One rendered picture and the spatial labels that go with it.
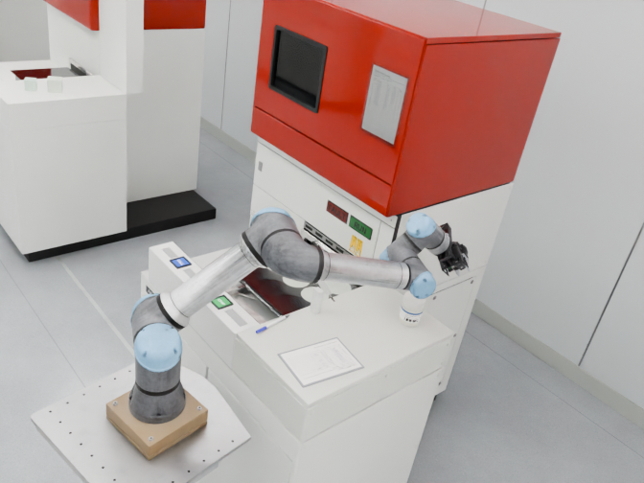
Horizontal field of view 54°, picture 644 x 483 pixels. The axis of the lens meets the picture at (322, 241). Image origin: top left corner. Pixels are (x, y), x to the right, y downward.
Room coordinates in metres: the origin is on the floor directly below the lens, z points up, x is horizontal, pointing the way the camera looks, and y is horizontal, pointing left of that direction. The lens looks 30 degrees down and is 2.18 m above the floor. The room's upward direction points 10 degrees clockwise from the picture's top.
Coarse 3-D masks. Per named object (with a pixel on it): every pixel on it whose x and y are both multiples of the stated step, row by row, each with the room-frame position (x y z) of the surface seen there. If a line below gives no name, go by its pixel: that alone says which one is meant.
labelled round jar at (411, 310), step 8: (408, 296) 1.70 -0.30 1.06; (408, 304) 1.68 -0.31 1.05; (416, 304) 1.67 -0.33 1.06; (424, 304) 1.69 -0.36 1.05; (400, 312) 1.70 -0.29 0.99; (408, 312) 1.67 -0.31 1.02; (416, 312) 1.67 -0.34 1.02; (400, 320) 1.69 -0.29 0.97; (408, 320) 1.67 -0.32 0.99; (416, 320) 1.68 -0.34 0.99
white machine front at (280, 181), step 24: (264, 144) 2.47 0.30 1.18; (264, 168) 2.46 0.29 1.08; (288, 168) 2.35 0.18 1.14; (264, 192) 2.45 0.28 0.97; (288, 192) 2.34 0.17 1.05; (312, 192) 2.24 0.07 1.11; (336, 192) 2.15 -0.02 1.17; (312, 216) 2.22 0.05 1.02; (360, 216) 2.05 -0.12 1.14; (336, 240) 2.11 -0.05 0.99; (384, 240) 1.95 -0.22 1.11
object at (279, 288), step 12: (252, 276) 1.90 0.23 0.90; (264, 276) 1.92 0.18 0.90; (276, 276) 1.93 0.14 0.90; (264, 288) 1.84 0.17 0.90; (276, 288) 1.85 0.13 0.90; (288, 288) 1.86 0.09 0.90; (300, 288) 1.88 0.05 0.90; (276, 300) 1.78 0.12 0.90; (288, 300) 1.80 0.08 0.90; (300, 300) 1.81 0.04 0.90; (288, 312) 1.72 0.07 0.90
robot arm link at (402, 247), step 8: (400, 240) 1.63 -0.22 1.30; (408, 240) 1.62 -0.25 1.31; (392, 248) 1.61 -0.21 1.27; (400, 248) 1.60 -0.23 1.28; (408, 248) 1.60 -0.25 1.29; (416, 248) 1.61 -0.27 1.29; (384, 256) 1.61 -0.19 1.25; (392, 256) 1.59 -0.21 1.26; (400, 256) 1.57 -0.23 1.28; (408, 256) 1.56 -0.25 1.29; (416, 256) 1.57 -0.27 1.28
